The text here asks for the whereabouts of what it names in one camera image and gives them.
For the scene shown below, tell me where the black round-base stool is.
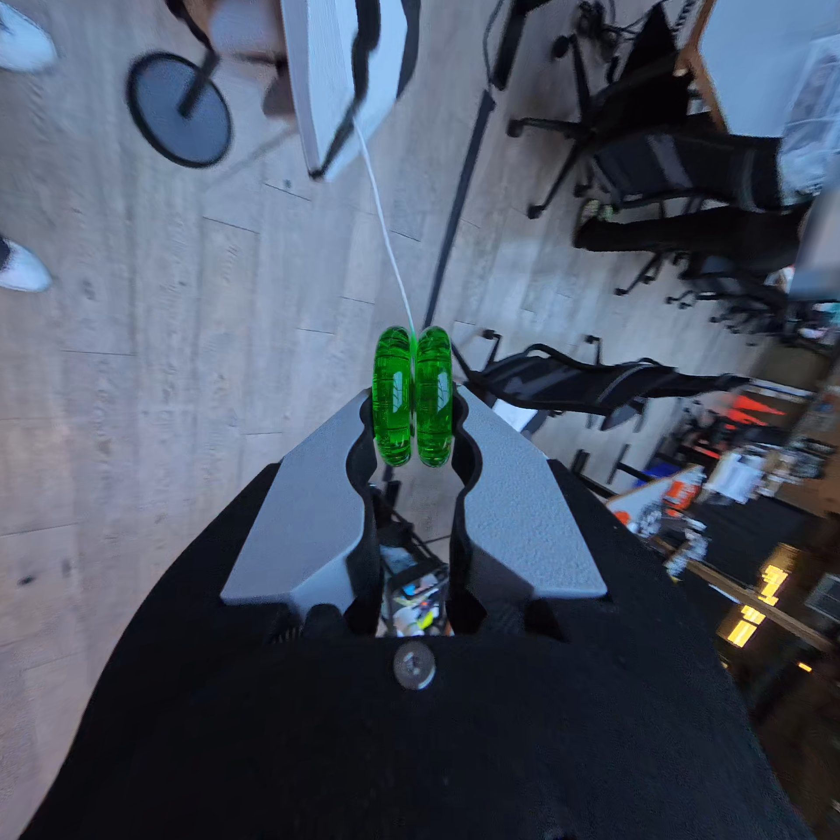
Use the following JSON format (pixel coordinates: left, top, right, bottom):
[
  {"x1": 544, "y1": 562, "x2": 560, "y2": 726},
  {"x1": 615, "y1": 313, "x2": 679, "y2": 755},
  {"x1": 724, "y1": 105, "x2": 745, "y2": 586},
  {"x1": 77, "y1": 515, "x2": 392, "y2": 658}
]
[{"x1": 126, "y1": 0, "x2": 298, "y2": 169}]

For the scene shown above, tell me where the green translucent yoyo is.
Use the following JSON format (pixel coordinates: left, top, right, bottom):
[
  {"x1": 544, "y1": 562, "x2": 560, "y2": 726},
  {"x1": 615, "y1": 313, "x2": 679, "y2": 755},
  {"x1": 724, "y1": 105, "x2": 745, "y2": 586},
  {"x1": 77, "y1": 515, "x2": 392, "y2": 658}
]
[{"x1": 371, "y1": 325, "x2": 455, "y2": 469}]

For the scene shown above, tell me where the black office chair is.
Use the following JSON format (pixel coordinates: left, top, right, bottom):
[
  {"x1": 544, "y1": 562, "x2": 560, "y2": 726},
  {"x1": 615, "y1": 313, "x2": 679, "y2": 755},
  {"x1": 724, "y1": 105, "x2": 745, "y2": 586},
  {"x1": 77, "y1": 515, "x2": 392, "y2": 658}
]
[
  {"x1": 451, "y1": 330, "x2": 753, "y2": 435},
  {"x1": 507, "y1": 0, "x2": 815, "y2": 221},
  {"x1": 573, "y1": 196, "x2": 818, "y2": 329}
]

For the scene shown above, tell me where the person's white shoe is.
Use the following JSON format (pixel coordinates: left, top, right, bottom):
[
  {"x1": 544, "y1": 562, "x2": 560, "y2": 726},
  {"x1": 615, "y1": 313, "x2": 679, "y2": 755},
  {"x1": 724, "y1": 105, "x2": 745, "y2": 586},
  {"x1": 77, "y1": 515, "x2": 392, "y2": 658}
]
[
  {"x1": 0, "y1": 235, "x2": 53, "y2": 294},
  {"x1": 0, "y1": 5, "x2": 60, "y2": 73}
]

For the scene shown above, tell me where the grey desk with wooden edge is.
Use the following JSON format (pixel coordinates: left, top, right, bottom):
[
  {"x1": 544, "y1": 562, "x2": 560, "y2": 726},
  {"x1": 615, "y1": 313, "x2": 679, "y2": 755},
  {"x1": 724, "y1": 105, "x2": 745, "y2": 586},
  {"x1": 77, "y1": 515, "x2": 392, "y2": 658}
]
[{"x1": 675, "y1": 0, "x2": 840, "y2": 140}]

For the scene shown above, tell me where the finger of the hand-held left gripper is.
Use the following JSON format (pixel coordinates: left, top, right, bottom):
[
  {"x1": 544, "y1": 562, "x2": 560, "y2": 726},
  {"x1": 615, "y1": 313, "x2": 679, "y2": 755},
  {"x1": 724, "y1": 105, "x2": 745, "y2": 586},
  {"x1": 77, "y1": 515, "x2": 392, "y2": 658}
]
[
  {"x1": 326, "y1": 0, "x2": 421, "y2": 182},
  {"x1": 282, "y1": 0, "x2": 383, "y2": 182}
]

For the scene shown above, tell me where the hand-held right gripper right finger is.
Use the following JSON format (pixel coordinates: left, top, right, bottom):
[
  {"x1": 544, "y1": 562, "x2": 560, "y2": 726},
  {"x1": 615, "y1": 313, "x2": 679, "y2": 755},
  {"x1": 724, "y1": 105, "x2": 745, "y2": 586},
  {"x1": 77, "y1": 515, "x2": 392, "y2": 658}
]
[{"x1": 448, "y1": 384, "x2": 609, "y2": 632}]

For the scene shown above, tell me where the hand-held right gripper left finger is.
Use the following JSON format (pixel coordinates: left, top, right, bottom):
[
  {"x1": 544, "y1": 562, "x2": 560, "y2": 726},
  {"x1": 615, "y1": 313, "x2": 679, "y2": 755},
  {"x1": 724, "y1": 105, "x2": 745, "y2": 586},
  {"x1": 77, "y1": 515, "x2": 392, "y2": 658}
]
[{"x1": 220, "y1": 387, "x2": 383, "y2": 632}]

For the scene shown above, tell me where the orange and white box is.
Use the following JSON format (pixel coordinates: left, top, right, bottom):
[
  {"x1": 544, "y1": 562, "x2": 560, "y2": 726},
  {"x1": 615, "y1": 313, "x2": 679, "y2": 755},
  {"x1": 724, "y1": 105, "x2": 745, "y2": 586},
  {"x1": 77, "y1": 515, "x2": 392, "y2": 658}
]
[{"x1": 605, "y1": 462, "x2": 707, "y2": 527}]

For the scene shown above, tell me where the white yoyo string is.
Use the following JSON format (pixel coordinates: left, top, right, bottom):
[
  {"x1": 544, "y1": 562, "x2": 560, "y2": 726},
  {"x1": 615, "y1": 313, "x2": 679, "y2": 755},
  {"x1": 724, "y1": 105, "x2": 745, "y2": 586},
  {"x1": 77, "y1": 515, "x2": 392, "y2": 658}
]
[{"x1": 353, "y1": 120, "x2": 417, "y2": 337}]

